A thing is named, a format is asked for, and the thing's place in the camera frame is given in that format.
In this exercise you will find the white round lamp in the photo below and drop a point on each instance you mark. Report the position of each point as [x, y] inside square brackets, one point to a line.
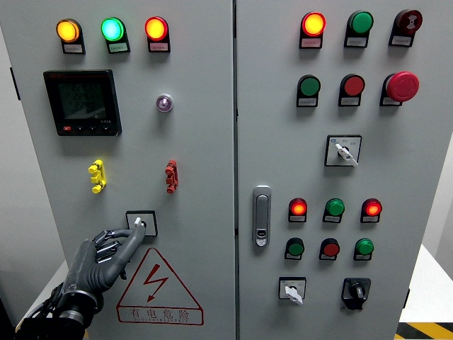
[164, 102]

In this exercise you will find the black yellow striped tape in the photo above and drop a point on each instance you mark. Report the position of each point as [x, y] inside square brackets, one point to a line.
[86, 333]
[424, 332]

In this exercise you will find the large red stop button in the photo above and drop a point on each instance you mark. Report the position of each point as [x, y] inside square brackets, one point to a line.
[402, 86]

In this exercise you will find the small red push button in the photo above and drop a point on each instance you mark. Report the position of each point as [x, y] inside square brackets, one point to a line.
[331, 249]

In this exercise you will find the dark green round lamp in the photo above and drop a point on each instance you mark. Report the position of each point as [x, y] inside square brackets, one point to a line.
[361, 22]

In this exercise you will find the grey cabinet door with display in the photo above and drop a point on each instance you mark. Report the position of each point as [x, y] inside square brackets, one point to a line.
[198, 159]

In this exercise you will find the black door hinge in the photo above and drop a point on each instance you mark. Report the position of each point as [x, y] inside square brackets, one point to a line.
[15, 84]
[406, 298]

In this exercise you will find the grey cabinet door with lock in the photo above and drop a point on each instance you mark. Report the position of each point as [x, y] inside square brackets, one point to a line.
[389, 177]

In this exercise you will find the red warning triangle sticker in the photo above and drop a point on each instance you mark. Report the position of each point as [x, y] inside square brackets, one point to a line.
[160, 314]

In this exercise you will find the red-rimmed orange round lamp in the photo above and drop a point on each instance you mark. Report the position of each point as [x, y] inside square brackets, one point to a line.
[156, 28]
[313, 24]

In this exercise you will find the small green round lamp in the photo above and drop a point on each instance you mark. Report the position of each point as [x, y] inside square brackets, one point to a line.
[335, 207]
[365, 246]

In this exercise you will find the small green push button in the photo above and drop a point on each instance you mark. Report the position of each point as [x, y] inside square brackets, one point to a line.
[296, 248]

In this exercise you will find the silver door lock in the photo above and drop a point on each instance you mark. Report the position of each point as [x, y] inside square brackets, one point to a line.
[262, 212]

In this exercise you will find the bright green round lamp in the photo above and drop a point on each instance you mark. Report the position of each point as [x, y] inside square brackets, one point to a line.
[112, 29]

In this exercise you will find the yellow round lamp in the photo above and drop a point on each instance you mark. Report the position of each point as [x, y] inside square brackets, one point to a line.
[68, 30]

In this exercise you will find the small red round lamp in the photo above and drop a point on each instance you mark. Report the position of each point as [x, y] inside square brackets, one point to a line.
[298, 208]
[372, 209]

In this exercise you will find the dark red buzzer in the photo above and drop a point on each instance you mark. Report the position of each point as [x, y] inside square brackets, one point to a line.
[409, 21]

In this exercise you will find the small label plate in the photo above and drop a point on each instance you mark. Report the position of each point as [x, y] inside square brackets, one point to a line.
[159, 46]
[326, 258]
[389, 101]
[355, 42]
[306, 102]
[362, 258]
[292, 257]
[118, 47]
[311, 42]
[349, 101]
[331, 219]
[369, 219]
[400, 41]
[73, 49]
[297, 219]

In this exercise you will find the black display meter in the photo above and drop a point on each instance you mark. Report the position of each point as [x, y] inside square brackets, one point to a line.
[82, 102]

